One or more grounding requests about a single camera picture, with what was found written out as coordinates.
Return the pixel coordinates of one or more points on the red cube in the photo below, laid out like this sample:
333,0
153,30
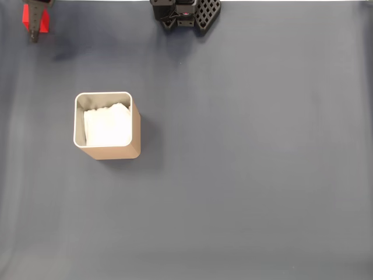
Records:
45,21

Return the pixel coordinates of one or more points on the beige metal square box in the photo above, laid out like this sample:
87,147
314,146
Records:
116,153

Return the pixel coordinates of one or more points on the white tissue paper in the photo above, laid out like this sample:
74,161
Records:
107,128

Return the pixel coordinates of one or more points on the dark blue table mat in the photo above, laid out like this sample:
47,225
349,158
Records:
233,175

